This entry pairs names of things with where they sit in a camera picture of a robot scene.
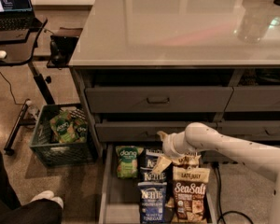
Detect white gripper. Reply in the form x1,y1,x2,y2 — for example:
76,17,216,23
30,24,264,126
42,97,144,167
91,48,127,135
152,131,185,175

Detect green dang rice chip bag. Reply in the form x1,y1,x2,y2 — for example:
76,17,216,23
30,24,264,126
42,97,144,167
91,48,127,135
116,146,144,179

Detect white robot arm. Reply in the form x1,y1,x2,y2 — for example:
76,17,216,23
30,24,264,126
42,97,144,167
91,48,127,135
153,122,280,224

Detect brown Sea Salt chip bag middle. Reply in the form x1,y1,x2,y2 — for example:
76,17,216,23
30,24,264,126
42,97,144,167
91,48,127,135
173,154,201,169

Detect brown sea salt chip bag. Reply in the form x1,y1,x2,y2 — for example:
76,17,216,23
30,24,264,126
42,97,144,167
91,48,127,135
173,166,210,222
173,154,201,169

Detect brown Sea Salt chip bag front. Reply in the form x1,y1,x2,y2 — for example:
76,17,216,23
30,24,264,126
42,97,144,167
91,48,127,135
173,166,210,222

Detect blue Kettle chip bag front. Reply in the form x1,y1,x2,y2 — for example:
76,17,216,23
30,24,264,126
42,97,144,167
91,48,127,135
138,182,167,223

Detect grey bottom right drawer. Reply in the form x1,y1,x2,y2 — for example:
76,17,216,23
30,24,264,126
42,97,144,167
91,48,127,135
203,150,228,163

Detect grey drawer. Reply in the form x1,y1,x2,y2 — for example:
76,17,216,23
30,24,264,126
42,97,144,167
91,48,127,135
85,86,232,113
226,86,280,112
217,120,280,141
94,120,217,143
203,150,228,163

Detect grey middle left drawer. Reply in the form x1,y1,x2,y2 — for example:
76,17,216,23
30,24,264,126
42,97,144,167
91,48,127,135
94,120,217,143

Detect grey top left drawer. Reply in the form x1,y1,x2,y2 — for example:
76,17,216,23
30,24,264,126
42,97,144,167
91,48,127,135
85,86,232,113

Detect open bottom left drawer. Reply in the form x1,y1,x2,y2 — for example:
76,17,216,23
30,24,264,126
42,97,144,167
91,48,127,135
98,142,217,224

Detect grey middle right drawer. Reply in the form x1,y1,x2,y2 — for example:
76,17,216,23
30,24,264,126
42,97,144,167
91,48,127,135
217,120,280,141

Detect grey cabinet with counter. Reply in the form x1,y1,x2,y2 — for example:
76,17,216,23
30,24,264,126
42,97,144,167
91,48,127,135
70,0,280,151

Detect green chip bag in crate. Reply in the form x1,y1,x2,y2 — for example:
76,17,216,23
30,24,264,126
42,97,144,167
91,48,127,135
49,110,77,143

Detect grey top right drawer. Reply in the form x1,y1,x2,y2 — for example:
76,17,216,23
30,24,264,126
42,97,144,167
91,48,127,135
226,86,280,112

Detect green plastic crate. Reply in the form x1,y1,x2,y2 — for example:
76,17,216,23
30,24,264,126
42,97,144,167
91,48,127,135
29,104,97,167

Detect white shoe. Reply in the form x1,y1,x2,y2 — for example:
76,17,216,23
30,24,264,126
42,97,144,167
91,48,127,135
31,190,63,208

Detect black clamp device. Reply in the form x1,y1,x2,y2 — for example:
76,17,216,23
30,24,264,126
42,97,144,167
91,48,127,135
47,27,82,68

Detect person leg dark trousers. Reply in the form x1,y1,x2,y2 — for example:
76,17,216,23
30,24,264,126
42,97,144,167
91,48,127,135
0,151,63,224

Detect black standing desk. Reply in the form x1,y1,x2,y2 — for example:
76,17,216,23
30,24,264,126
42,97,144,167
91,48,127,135
0,17,54,156

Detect black laptop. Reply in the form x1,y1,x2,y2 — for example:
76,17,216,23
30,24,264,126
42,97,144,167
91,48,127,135
0,0,35,31

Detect black floor cable right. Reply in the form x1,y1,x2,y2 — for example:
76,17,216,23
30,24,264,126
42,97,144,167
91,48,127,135
212,161,256,224

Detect thin black cable left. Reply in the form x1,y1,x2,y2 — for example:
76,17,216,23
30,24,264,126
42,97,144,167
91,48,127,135
0,66,24,106

